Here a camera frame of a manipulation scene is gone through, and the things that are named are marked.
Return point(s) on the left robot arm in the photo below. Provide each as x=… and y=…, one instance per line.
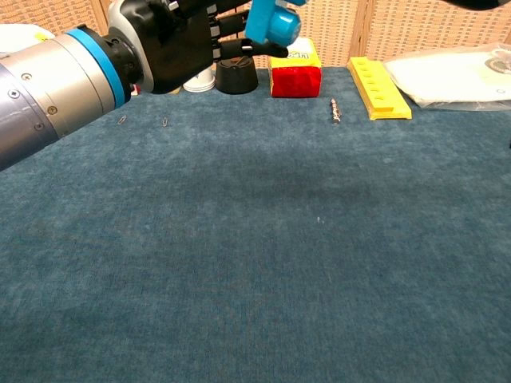
x=52, y=91

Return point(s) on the white plastic canister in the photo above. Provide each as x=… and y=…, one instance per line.
x=20, y=34

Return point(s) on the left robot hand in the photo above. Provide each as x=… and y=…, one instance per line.
x=179, y=44

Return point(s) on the blue toy block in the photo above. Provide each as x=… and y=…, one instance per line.
x=265, y=24

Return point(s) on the blue table cloth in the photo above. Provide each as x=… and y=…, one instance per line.
x=239, y=259

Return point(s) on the clear bag with white papers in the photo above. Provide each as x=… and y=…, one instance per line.
x=443, y=76

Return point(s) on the white paper cup stack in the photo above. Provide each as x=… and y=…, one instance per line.
x=201, y=81

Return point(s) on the yellow tray with round holes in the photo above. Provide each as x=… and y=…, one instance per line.
x=383, y=93

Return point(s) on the metal paper clip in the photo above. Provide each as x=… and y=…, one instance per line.
x=164, y=121
x=122, y=120

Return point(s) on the woven folding screen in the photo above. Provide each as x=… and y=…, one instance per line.
x=399, y=28

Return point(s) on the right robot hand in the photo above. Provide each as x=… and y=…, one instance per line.
x=479, y=4

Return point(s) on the yellow red Lipo snack bag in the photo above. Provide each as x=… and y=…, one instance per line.
x=295, y=81

